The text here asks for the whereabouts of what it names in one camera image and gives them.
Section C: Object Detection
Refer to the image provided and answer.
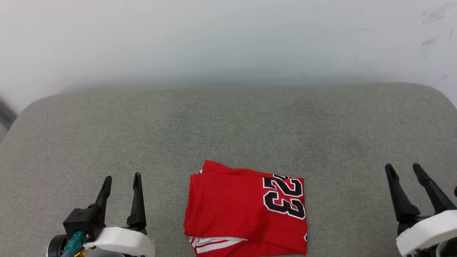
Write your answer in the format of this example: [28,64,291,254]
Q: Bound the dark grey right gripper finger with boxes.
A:
[412,163,457,215]
[385,163,421,224]

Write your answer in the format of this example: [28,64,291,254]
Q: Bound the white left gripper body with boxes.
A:
[84,226,156,257]

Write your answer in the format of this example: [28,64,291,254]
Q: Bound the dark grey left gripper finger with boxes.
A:
[127,172,147,231]
[94,176,112,226]

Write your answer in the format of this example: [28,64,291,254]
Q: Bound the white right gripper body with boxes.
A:
[396,210,457,257]

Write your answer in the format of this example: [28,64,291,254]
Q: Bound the red Bulls 23 jersey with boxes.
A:
[183,160,308,257]

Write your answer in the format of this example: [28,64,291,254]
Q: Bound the grey fabric sofa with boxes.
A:
[0,83,457,257]

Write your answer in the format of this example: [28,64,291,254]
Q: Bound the teal cable connector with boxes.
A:
[64,231,87,256]

